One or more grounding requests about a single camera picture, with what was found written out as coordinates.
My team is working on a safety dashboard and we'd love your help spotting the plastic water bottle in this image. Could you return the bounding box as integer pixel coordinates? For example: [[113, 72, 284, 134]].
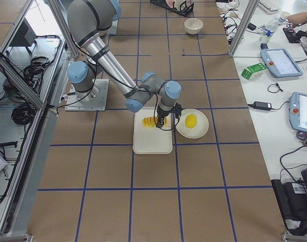
[[260, 17, 279, 43]]

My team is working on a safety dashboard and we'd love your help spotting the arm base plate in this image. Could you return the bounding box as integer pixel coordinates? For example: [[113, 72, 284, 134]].
[[65, 79, 110, 111]]

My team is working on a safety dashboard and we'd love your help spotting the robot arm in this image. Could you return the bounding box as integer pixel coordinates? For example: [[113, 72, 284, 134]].
[[67, 1, 182, 128]]

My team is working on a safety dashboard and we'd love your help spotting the white rectangular tray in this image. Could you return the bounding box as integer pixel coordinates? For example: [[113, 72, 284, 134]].
[[133, 107, 173, 154]]

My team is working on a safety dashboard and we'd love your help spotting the sliced yellow bread loaf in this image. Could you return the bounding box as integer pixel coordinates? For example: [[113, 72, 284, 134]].
[[142, 116, 158, 128]]

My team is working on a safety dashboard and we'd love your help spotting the white plate under lemon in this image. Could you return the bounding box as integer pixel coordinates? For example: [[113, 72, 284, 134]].
[[176, 109, 209, 139]]

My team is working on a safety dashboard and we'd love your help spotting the green white carton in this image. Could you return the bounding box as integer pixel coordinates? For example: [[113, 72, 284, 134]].
[[241, 63, 267, 80]]

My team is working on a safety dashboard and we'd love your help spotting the cream plate in rack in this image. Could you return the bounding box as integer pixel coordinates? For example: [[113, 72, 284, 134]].
[[174, 0, 187, 11]]

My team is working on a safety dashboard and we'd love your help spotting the black plate rack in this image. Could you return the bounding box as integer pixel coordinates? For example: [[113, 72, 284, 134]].
[[149, 0, 194, 17]]

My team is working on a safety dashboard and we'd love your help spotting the white bowl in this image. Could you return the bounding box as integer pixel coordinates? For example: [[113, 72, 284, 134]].
[[184, 18, 204, 35]]

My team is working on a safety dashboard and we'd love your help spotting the blue teach pendant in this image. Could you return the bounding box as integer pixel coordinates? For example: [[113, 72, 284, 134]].
[[260, 48, 303, 78], [289, 92, 307, 133]]

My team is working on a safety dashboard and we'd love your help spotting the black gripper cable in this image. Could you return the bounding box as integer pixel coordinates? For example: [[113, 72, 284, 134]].
[[153, 93, 182, 132]]

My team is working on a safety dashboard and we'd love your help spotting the yellow lemon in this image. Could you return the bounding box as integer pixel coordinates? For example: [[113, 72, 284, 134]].
[[185, 113, 197, 128]]

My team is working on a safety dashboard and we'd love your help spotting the pink plate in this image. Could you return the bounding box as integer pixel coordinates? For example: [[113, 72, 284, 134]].
[[165, 0, 176, 9]]

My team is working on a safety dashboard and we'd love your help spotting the aluminium frame post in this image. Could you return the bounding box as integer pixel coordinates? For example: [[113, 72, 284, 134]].
[[229, 0, 259, 57]]

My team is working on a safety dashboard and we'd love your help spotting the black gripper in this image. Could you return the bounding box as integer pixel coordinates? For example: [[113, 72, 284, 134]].
[[156, 102, 182, 131]]

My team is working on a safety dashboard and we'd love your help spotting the black power adapter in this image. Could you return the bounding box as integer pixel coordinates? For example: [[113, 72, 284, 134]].
[[253, 101, 272, 111]]

